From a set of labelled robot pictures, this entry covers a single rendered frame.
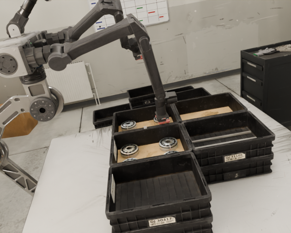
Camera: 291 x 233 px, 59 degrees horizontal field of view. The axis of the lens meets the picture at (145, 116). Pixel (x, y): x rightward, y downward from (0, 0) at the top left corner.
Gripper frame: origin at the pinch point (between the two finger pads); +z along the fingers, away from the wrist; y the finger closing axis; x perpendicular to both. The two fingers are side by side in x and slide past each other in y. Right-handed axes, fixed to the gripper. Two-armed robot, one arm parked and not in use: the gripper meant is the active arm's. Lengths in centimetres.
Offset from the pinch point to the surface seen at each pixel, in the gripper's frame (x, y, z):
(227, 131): -34.4, -14.1, 4.2
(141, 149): 16.5, -12.7, 4.0
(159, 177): 12.0, -39.3, 4.1
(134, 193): 25, -46, 4
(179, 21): -96, 288, -20
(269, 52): -132, 100, -1
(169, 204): 13, -67, -6
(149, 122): 6.1, 17.2, 4.1
